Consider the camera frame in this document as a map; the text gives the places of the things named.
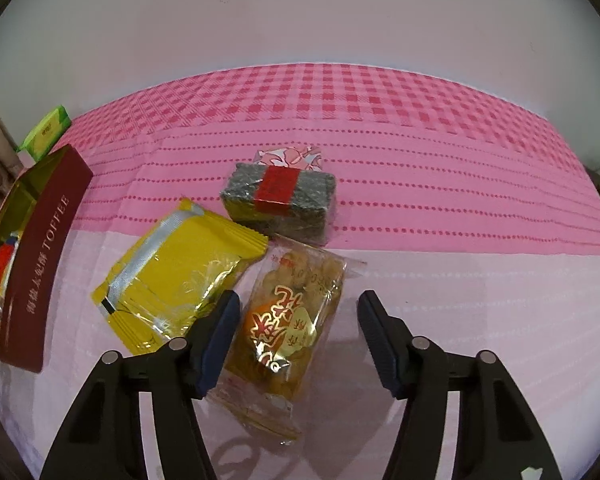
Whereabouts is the green tissue pack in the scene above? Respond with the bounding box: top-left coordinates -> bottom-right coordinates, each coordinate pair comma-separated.
16,105 -> 72,163

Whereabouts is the grey cake packet red label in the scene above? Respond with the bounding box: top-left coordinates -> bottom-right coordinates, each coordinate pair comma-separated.
220,162 -> 337,246

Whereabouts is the pink patterned cake packet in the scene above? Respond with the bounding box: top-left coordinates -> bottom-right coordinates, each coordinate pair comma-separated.
252,145 -> 326,171

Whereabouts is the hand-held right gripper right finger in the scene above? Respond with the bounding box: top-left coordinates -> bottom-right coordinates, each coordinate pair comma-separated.
357,290 -> 563,480

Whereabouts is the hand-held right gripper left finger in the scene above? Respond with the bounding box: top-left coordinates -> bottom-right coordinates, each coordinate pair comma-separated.
40,290 -> 241,480

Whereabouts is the clear packet orange gold print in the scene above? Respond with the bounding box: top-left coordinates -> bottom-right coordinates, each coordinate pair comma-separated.
207,232 -> 368,443

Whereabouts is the gold metal tin box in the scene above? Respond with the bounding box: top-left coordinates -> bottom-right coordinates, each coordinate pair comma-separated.
0,144 -> 95,374

